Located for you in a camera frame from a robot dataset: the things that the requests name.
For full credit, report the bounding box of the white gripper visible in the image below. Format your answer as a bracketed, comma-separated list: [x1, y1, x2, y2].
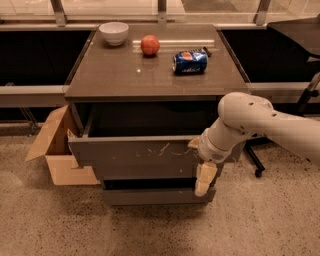
[188, 128, 240, 197]

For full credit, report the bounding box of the grey top drawer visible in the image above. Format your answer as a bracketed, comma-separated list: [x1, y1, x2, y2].
[67, 101, 246, 182]

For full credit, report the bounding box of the grey drawer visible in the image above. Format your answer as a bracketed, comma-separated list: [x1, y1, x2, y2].
[67, 101, 246, 182]
[102, 178, 215, 206]

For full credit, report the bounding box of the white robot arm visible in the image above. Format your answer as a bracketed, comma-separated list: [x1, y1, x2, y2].
[188, 92, 320, 197]

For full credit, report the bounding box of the grey drawer cabinet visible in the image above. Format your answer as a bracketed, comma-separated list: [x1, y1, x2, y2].
[64, 23, 252, 138]

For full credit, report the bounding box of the grey lower drawer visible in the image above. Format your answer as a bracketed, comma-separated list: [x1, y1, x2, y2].
[102, 178, 215, 206]

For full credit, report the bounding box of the black rolling stand base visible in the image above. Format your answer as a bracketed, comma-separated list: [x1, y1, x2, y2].
[244, 135, 266, 178]

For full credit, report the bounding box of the blue soda can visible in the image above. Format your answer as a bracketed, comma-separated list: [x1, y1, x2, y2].
[173, 51, 208, 74]

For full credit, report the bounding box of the dark snack wrapper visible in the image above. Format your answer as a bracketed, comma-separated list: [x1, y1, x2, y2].
[191, 47, 212, 57]

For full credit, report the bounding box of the red apple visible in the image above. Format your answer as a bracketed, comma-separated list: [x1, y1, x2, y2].
[140, 35, 160, 56]

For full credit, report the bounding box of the crumpled bag in box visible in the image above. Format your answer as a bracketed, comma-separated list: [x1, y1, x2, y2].
[67, 129, 76, 138]

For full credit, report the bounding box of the open cardboard box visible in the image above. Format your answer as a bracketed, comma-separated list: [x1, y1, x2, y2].
[25, 106, 99, 185]

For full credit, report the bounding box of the white ceramic bowl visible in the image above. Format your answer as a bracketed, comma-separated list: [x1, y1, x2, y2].
[99, 22, 129, 46]

